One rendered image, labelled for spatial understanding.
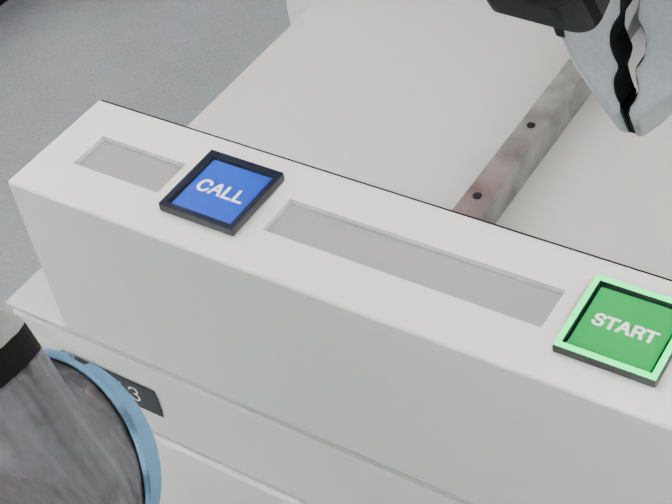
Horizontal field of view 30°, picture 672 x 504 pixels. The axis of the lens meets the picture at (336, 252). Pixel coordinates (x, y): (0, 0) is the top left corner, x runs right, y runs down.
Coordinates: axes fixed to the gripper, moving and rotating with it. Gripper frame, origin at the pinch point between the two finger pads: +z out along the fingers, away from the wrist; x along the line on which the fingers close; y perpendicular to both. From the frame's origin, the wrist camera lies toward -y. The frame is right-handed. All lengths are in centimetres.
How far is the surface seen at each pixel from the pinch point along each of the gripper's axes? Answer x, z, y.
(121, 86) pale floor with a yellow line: 146, 111, 101
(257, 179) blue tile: 24.5, 14.3, 2.5
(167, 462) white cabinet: 34, 41, -4
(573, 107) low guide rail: 16.9, 27.6, 32.1
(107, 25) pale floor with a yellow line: 164, 111, 117
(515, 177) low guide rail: 16.9, 26.8, 21.9
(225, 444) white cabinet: 26.9, 34.6, -4.0
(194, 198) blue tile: 27.1, 14.3, -0.6
